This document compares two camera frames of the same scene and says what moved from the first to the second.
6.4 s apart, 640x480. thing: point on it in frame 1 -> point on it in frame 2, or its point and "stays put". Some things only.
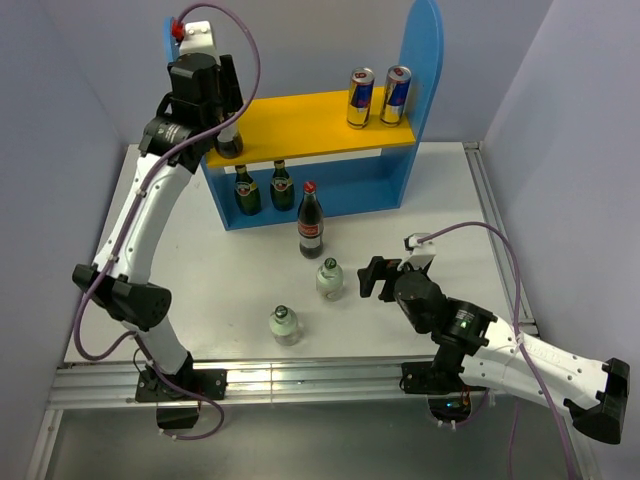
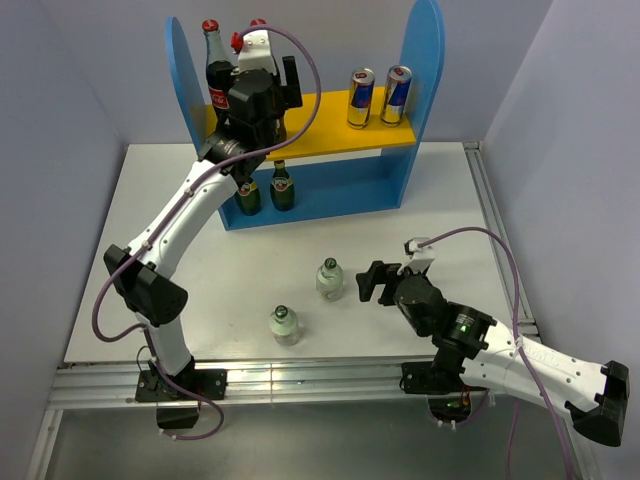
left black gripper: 227,82 -> 287,97
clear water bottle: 330,281 stays put
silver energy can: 397,85 stays put
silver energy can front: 362,80 stays put
